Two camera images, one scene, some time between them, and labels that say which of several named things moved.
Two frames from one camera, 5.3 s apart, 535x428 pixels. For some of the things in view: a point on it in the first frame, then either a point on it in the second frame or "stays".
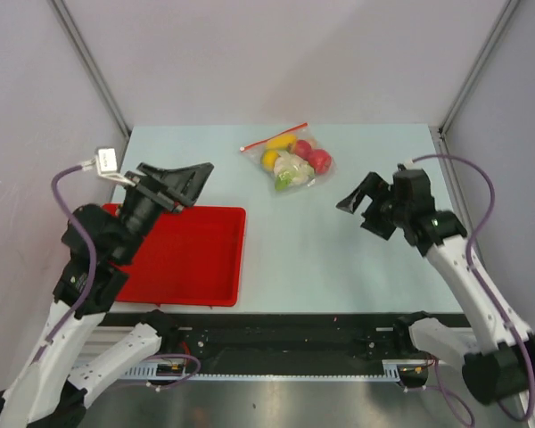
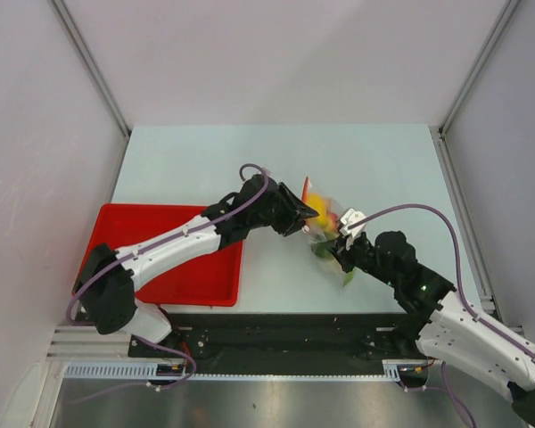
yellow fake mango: (283, 142) to (318, 203)
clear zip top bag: (293, 159) to (321, 230)
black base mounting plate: (265, 343) stays
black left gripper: (189, 181) to (291, 222)
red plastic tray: (193, 257) stays
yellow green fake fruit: (268, 159) to (330, 222)
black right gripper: (375, 188) to (343, 255)
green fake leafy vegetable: (283, 180) to (325, 251)
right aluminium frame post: (479, 65) stays
